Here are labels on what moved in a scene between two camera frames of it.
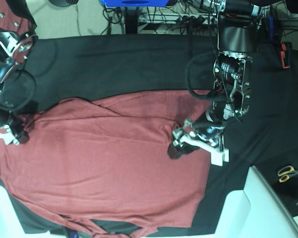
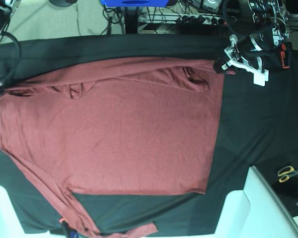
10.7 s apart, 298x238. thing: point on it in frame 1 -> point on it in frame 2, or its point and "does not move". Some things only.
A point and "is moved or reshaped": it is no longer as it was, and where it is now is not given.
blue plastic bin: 134,3 does not move
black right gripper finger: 176,152 -> 217,64
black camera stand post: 131,20 does not move
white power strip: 178,18 does not move
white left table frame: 5,222 does not move
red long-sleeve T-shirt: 106,163 is moved or reshaped
